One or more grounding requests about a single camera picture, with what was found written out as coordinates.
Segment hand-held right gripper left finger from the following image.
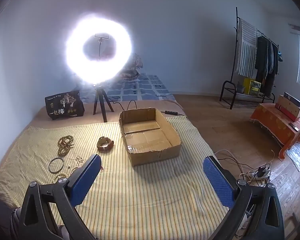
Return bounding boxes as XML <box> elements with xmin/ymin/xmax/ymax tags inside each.
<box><xmin>19</xmin><ymin>154</ymin><xmax>102</xmax><ymax>240</ymax></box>

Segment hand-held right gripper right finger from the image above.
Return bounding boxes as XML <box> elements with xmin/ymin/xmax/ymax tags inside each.
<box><xmin>202</xmin><ymin>156</ymin><xmax>285</xmax><ymax>240</ymax></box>

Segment white pearl necklace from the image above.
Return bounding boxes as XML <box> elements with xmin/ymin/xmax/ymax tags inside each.
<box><xmin>66</xmin><ymin>155</ymin><xmax>84</xmax><ymax>175</ymax></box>

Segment white bead bracelet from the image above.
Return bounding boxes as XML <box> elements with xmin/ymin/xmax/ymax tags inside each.
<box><xmin>52</xmin><ymin>172</ymin><xmax>68</xmax><ymax>183</ymax></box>

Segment thin metal bangle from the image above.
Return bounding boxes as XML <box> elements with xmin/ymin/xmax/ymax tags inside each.
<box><xmin>48</xmin><ymin>157</ymin><xmax>65</xmax><ymax>173</ymax></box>

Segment brown leather watch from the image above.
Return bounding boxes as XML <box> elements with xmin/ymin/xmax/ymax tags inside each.
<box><xmin>97</xmin><ymin>136</ymin><xmax>115</xmax><ymax>152</ymax></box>

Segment cardboard box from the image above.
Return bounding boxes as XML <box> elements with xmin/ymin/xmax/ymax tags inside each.
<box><xmin>119</xmin><ymin>108</ymin><xmax>182</xmax><ymax>167</ymax></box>

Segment white power strip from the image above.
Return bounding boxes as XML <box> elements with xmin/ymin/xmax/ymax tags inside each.
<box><xmin>249</xmin><ymin>169</ymin><xmax>270</xmax><ymax>180</ymax></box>

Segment yellow striped sheet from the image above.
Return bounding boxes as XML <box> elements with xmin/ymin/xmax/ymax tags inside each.
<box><xmin>0</xmin><ymin>119</ymin><xmax>230</xmax><ymax>240</ymax></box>

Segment black printed carton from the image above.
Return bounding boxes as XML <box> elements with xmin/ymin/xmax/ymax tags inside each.
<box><xmin>45</xmin><ymin>90</ymin><xmax>85</xmax><ymax>121</ymax></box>

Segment orange cloth covered table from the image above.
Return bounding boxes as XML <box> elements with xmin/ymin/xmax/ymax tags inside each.
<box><xmin>249</xmin><ymin>102</ymin><xmax>300</xmax><ymax>160</ymax></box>

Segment person's striped grey clothing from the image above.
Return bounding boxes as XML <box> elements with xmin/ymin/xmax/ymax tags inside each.
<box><xmin>10</xmin><ymin>206</ymin><xmax>24</xmax><ymax>240</ymax></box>

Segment black tripod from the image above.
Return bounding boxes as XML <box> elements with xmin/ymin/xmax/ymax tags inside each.
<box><xmin>92</xmin><ymin>82</ymin><xmax>115</xmax><ymax>123</ymax></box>

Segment red long box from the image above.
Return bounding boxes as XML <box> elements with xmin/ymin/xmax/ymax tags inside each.
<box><xmin>275</xmin><ymin>104</ymin><xmax>298</xmax><ymax>122</ymax></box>

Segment yellow black printed box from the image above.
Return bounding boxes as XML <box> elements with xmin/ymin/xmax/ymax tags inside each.
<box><xmin>249</xmin><ymin>79</ymin><xmax>262</xmax><ymax>96</ymax></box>

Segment blue checked blanket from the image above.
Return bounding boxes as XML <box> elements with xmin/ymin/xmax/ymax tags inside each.
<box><xmin>79</xmin><ymin>74</ymin><xmax>177</xmax><ymax>103</ymax></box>

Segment dark long box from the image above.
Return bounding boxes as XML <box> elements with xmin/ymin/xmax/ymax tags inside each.
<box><xmin>284</xmin><ymin>92</ymin><xmax>300</xmax><ymax>107</ymax></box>

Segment folded floral quilt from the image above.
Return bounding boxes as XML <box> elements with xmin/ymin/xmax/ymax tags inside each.
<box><xmin>117</xmin><ymin>54</ymin><xmax>143</xmax><ymax>82</ymax></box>

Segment dark hanging clothes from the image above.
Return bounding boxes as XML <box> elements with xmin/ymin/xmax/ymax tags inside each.
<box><xmin>254</xmin><ymin>35</ymin><xmax>279</xmax><ymax>97</ymax></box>

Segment striped hanging towel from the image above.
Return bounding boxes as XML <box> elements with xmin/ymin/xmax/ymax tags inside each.
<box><xmin>236</xmin><ymin>19</ymin><xmax>258</xmax><ymax>77</ymax></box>

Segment phone holder clip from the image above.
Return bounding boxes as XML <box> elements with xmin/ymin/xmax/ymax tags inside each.
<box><xmin>94</xmin><ymin>33</ymin><xmax>111</xmax><ymax>42</ymax></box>

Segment black clothes rack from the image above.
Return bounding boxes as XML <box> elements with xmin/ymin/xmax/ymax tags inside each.
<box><xmin>220</xmin><ymin>7</ymin><xmax>280</xmax><ymax>110</ymax></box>

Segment black ring light cable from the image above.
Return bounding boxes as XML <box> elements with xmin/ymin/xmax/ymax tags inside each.
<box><xmin>107</xmin><ymin>99</ymin><xmax>138</xmax><ymax>111</ymax></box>

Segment round ring light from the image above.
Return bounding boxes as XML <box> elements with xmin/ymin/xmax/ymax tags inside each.
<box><xmin>65</xmin><ymin>12</ymin><xmax>134</xmax><ymax>84</ymax></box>

